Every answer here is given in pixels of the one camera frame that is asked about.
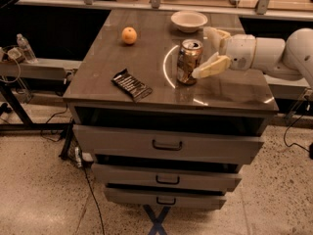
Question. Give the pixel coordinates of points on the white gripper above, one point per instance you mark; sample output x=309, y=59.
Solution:
x=241, y=52

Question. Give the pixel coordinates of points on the crushed orange soda can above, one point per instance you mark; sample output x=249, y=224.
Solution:
x=189, y=58

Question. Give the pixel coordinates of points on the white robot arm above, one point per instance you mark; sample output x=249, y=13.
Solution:
x=290, y=59

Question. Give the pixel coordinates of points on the white bowl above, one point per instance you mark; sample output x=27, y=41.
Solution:
x=188, y=21

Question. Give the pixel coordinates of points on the orange fruit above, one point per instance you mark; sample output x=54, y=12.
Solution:
x=129, y=35

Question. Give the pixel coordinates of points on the black snack wrapper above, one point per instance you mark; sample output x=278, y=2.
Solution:
x=130, y=85

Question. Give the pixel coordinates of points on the grey drawer cabinet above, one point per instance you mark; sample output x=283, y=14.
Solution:
x=236, y=103

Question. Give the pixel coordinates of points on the top drawer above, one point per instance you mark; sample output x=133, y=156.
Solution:
x=167, y=145

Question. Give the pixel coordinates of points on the drawer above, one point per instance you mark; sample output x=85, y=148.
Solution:
x=170, y=199
x=165, y=178
x=167, y=145

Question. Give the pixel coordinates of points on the bottom drawer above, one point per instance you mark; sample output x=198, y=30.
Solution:
x=170, y=199

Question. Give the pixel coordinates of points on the middle drawer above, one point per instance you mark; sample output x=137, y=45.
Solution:
x=165, y=178

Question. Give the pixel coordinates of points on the grey side bench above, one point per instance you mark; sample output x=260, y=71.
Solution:
x=51, y=69

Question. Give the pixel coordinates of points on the clear plastic water bottle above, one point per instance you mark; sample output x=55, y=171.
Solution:
x=26, y=49

